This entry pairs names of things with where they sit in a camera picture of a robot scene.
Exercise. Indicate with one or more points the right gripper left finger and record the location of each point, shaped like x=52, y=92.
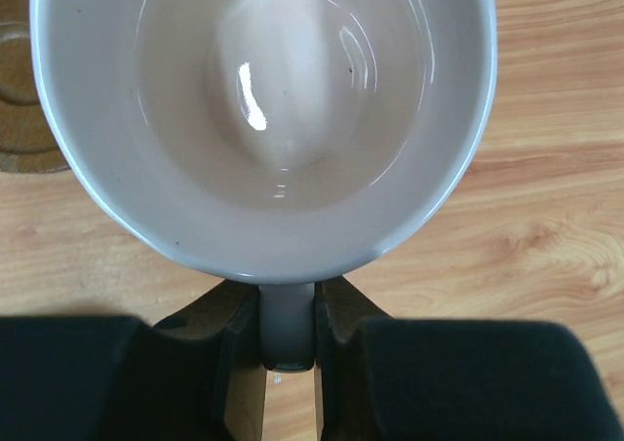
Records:
x=226, y=375

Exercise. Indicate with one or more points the grooved dark wooden coaster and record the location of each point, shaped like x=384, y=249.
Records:
x=27, y=143

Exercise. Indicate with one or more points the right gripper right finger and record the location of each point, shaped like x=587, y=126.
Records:
x=343, y=404

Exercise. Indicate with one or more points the pink mug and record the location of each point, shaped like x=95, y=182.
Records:
x=274, y=142

